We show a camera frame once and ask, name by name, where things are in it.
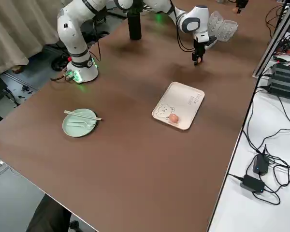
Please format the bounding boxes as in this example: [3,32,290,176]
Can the cream-white bear tray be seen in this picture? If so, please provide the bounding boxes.
[151,81,206,131]

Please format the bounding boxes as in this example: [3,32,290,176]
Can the clear plastic egg carton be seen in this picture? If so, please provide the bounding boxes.
[207,10,239,43]

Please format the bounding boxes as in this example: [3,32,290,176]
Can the black usb hub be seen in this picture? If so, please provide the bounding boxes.
[276,36,290,55]

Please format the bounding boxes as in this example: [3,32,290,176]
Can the black finned mini computer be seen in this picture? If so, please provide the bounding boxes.
[265,76,290,99]
[271,62,290,85]

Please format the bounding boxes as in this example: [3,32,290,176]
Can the black power adapter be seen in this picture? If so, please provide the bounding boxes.
[252,154,269,176]
[240,174,266,193]

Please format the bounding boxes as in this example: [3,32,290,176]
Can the pale chopstick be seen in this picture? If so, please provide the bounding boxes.
[63,112,103,121]
[63,110,103,120]

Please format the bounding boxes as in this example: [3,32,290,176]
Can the pale green fork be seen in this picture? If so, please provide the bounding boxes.
[69,122,97,129]

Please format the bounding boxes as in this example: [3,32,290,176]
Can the pale green spoon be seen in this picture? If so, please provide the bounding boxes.
[67,119,92,125]

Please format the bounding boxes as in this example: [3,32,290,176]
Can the pale green round plate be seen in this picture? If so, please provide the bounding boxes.
[62,108,98,138]

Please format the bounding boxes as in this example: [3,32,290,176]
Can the white side desk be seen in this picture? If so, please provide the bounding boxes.
[207,0,290,232]

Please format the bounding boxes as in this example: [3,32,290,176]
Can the beige curtain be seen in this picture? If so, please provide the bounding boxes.
[0,0,63,79]

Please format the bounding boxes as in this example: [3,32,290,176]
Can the black office chair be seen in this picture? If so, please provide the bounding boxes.
[26,193,87,232]

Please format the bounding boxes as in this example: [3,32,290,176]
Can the aluminium profile post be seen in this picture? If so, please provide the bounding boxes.
[252,0,290,78]

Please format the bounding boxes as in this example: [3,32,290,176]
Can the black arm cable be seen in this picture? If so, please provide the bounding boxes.
[91,7,199,62]

